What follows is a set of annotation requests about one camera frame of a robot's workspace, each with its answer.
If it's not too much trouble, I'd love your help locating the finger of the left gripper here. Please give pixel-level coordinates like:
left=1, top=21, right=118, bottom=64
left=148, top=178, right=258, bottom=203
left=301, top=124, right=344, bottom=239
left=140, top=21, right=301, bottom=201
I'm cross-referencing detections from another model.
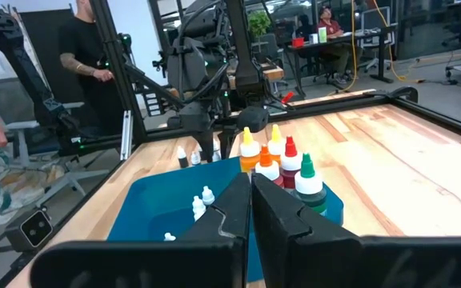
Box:
left=218, top=106, right=271, bottom=161
left=167, top=102, right=215, bottom=163

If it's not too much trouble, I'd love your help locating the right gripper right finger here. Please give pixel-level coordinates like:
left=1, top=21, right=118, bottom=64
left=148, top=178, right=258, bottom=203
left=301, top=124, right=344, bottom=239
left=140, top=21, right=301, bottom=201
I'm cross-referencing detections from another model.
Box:
left=251, top=171, right=461, bottom=288

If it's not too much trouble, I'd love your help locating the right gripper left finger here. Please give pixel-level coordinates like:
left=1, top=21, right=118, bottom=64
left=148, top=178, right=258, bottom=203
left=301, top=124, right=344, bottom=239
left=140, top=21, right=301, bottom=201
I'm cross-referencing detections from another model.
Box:
left=29, top=171, right=253, bottom=288

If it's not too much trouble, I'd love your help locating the small dropper bottle blue label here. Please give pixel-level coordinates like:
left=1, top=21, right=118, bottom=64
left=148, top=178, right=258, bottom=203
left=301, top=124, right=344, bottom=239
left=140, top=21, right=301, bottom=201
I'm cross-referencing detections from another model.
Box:
left=201, top=185, right=216, bottom=207

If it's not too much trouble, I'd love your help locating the large orange-capped red bottle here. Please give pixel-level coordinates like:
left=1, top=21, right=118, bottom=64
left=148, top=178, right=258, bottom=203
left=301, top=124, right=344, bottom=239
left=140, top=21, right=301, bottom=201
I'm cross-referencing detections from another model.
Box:
left=254, top=144, right=285, bottom=189

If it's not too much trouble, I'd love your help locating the large red food coloring bottle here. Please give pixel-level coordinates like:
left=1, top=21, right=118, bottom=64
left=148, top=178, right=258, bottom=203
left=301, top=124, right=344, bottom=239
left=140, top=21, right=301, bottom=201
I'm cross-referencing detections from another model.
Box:
left=280, top=135, right=303, bottom=192

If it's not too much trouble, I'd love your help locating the large green food coloring bottle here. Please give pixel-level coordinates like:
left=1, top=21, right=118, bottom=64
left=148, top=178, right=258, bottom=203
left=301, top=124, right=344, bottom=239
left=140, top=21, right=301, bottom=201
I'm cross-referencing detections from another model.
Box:
left=293, top=152, right=328, bottom=217

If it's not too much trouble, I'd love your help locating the teal plastic bin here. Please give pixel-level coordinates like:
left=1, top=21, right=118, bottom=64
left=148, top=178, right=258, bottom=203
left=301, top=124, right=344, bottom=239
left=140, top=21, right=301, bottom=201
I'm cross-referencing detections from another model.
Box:
left=106, top=156, right=346, bottom=285

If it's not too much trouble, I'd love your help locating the short aluminium extrusion piece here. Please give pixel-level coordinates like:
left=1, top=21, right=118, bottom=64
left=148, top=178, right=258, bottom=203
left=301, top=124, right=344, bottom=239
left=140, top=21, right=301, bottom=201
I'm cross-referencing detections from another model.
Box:
left=118, top=110, right=134, bottom=162

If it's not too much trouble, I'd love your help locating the green potted plant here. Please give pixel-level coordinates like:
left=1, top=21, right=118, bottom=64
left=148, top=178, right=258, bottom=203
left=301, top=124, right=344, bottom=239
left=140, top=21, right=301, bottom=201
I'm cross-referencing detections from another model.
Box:
left=248, top=10, right=271, bottom=39

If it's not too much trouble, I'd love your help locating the person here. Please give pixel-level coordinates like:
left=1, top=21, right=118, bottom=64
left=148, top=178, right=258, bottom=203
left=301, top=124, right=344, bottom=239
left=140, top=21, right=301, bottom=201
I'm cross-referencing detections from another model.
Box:
left=316, top=4, right=354, bottom=85
left=58, top=0, right=126, bottom=137

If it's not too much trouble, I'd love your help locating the black office desk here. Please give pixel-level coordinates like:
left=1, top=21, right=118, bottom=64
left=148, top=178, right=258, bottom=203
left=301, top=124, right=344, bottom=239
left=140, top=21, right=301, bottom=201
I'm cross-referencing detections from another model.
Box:
left=286, top=23, right=399, bottom=97

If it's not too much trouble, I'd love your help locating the desk computer monitor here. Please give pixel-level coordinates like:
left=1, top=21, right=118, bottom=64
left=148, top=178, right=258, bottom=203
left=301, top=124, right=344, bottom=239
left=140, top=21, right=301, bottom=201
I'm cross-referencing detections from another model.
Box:
left=359, top=6, right=391, bottom=35

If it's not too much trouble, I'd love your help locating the black partition panel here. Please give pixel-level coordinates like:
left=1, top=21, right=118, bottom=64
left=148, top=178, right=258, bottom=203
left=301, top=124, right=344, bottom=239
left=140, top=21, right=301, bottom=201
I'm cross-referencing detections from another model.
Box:
left=17, top=6, right=115, bottom=129

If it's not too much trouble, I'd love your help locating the grey office chair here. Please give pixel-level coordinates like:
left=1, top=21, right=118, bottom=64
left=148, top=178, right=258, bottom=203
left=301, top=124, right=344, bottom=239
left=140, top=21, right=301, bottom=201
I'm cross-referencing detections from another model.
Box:
left=0, top=78, right=111, bottom=209

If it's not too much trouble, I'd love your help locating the floral patterned screen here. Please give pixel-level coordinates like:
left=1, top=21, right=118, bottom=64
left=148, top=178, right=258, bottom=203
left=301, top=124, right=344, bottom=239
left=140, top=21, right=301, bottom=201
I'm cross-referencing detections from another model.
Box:
left=0, top=35, right=66, bottom=229

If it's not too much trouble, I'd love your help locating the black aluminium table frame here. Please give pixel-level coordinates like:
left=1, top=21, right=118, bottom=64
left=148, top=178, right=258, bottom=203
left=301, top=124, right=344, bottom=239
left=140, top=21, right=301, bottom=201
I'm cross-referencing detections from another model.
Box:
left=0, top=0, right=461, bottom=288

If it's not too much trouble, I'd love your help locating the yellow cable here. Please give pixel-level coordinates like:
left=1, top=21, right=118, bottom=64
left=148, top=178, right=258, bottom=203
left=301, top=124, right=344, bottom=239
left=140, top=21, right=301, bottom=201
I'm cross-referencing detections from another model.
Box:
left=336, top=0, right=426, bottom=93

